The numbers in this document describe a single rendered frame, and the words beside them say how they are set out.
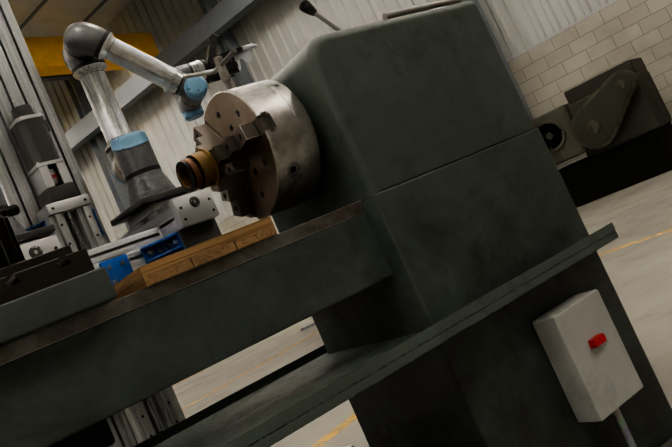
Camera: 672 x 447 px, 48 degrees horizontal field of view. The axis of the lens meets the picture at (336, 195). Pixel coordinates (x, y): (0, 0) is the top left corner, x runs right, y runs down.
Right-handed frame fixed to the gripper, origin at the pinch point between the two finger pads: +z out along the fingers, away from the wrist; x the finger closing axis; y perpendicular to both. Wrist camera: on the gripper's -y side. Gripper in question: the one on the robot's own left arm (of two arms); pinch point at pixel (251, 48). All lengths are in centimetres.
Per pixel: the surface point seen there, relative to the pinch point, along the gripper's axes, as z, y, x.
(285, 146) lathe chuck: -40, 41, 102
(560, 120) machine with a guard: 590, 117, -550
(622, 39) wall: 748, 46, -556
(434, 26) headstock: 12, 25, 96
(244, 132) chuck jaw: -48, 35, 101
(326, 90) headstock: -27, 32, 104
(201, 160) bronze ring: -57, 37, 93
